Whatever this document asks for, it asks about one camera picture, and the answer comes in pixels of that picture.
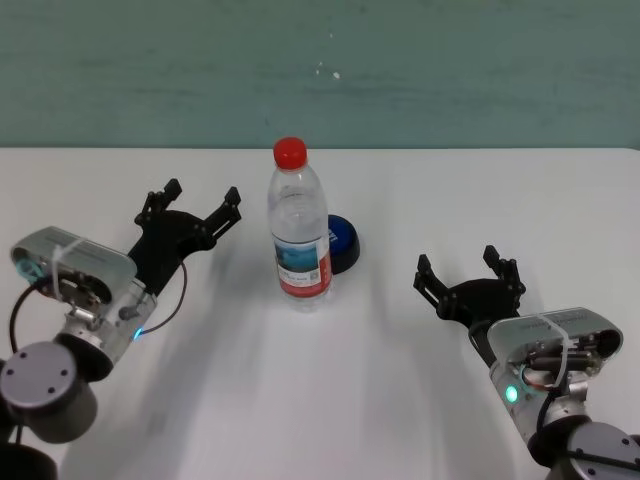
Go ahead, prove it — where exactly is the clear water bottle red cap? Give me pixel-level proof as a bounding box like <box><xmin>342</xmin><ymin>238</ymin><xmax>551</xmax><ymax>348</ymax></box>
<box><xmin>266</xmin><ymin>137</ymin><xmax>334</xmax><ymax>315</ymax></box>

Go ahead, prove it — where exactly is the white zip tie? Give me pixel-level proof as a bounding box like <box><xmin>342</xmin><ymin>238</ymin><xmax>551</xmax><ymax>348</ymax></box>
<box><xmin>536</xmin><ymin>313</ymin><xmax>574</xmax><ymax>390</ymax></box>
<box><xmin>48</xmin><ymin>241</ymin><xmax>85</xmax><ymax>302</ymax></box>

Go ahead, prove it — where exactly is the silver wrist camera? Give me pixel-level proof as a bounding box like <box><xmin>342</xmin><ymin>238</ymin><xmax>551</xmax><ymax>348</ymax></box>
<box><xmin>10</xmin><ymin>225</ymin><xmax>138</xmax><ymax>307</ymax></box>
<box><xmin>486</xmin><ymin>306</ymin><xmax>624</xmax><ymax>381</ymax></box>

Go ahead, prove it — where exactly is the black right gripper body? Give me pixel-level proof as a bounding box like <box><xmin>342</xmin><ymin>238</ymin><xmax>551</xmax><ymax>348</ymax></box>
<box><xmin>435</xmin><ymin>278</ymin><xmax>522</xmax><ymax>362</ymax></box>

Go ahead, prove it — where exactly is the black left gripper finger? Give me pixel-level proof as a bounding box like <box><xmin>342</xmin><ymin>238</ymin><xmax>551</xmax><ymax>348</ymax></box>
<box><xmin>201</xmin><ymin>186</ymin><xmax>244</xmax><ymax>242</ymax></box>
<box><xmin>133</xmin><ymin>177</ymin><xmax>183</xmax><ymax>230</ymax></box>

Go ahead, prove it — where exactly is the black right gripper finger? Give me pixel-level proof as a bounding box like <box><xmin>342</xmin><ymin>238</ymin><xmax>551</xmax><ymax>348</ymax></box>
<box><xmin>481</xmin><ymin>244</ymin><xmax>527</xmax><ymax>302</ymax></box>
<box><xmin>412</xmin><ymin>254</ymin><xmax>452</xmax><ymax>315</ymax></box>

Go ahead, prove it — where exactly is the teal cable loop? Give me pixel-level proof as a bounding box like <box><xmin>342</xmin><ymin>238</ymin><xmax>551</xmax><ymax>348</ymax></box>
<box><xmin>13</xmin><ymin>256</ymin><xmax>45</xmax><ymax>285</ymax></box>

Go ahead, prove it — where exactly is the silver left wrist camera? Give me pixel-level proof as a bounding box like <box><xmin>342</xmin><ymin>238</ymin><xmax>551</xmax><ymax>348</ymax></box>
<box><xmin>10</xmin><ymin>225</ymin><xmax>138</xmax><ymax>307</ymax></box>

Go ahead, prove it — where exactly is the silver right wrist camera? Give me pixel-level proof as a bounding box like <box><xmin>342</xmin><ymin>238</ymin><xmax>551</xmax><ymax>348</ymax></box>
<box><xmin>486</xmin><ymin>306</ymin><xmax>624</xmax><ymax>381</ymax></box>

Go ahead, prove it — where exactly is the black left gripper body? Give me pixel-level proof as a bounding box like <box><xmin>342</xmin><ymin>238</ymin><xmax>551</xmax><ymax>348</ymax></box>
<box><xmin>126</xmin><ymin>210</ymin><xmax>218</xmax><ymax>298</ymax></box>

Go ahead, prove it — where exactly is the black left camera cable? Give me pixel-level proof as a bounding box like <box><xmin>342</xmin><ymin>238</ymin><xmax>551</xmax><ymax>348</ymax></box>
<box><xmin>8</xmin><ymin>285</ymin><xmax>41</xmax><ymax>351</ymax></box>

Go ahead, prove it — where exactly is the blue push button black base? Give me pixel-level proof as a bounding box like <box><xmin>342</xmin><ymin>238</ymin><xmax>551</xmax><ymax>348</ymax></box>
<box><xmin>327</xmin><ymin>214</ymin><xmax>362</xmax><ymax>276</ymax></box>

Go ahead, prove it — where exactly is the thin left gripper cable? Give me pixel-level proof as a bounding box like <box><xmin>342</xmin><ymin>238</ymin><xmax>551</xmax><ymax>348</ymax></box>
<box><xmin>135</xmin><ymin>259</ymin><xmax>189</xmax><ymax>337</ymax></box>

